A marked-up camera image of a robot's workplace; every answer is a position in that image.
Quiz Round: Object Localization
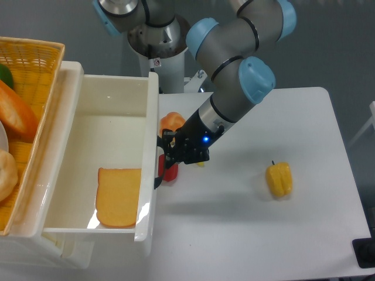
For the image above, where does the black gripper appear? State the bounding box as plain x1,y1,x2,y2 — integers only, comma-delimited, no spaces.
162,112,220,170

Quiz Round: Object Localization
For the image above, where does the white top drawer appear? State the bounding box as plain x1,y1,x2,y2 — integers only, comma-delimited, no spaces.
44,72,159,258

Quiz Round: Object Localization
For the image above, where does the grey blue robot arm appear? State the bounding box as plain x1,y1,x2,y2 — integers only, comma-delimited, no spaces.
93,1,296,168

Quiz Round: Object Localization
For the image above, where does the white drawer cabinet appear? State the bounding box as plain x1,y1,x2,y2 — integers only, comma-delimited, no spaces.
1,61,93,268

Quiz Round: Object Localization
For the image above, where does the red bell pepper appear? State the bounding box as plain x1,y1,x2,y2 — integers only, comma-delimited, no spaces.
158,155,179,182

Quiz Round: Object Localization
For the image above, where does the round bread roll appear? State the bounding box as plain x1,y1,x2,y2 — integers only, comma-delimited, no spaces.
159,112,186,136

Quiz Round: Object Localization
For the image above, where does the toast bread slice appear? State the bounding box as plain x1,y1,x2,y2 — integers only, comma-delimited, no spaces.
96,167,141,228

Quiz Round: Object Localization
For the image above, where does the yellow bell pepper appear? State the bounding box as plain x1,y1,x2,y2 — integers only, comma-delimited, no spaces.
265,161,293,198

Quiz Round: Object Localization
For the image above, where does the orange baguette bread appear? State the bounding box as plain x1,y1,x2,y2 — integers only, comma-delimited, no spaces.
1,81,39,142

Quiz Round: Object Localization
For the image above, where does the pale round bun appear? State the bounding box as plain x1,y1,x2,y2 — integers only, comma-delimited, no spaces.
1,149,18,201

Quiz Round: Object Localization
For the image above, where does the yellow woven basket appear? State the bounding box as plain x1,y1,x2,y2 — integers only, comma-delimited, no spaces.
1,37,65,236

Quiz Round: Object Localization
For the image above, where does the green vegetable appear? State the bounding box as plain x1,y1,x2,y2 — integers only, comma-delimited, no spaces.
0,64,14,89

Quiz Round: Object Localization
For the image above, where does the black device at edge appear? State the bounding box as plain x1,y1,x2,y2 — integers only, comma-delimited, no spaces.
352,238,374,269

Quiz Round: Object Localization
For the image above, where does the white frame at right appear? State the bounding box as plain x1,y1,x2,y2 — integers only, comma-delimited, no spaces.
348,101,375,148

